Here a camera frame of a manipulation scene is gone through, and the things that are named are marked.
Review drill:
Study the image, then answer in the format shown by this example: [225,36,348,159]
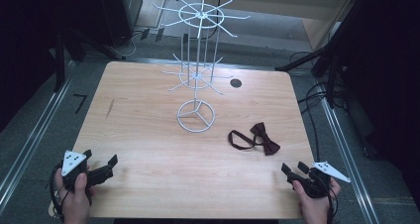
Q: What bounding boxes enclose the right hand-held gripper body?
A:
[289,161,352,199]

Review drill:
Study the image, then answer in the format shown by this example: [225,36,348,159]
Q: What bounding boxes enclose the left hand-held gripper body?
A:
[60,150,115,189]

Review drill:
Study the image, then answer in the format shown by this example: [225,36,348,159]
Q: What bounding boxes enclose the person's right hand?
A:
[291,177,342,224]

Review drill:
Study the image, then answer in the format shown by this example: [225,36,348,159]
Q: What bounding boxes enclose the person's left hand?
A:
[53,166,97,224]

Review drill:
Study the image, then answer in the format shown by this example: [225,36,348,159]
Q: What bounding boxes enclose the dark red bow tie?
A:
[227,121,282,157]

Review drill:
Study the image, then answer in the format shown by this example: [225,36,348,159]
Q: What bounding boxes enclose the black metal stand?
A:
[274,0,370,109]
[52,19,127,93]

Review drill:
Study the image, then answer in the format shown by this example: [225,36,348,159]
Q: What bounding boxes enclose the dark cabinet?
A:
[95,0,144,49]

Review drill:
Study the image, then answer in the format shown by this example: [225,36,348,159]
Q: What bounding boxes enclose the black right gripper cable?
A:
[325,183,341,224]

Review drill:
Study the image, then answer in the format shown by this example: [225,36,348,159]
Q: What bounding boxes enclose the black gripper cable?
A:
[49,163,66,220]
[325,183,341,224]

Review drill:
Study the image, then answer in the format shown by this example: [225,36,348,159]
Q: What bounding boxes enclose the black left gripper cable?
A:
[49,163,66,220]

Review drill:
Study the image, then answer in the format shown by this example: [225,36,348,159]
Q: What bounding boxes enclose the aluminium floor rail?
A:
[316,79,380,224]
[0,59,78,207]

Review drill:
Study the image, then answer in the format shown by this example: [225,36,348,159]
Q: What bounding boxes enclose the black floor cables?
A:
[288,50,350,163]

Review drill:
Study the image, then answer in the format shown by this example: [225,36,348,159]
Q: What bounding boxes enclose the white wire display rack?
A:
[153,0,252,134]

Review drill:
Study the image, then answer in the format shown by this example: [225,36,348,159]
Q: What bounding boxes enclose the white floor cable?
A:
[110,30,148,58]

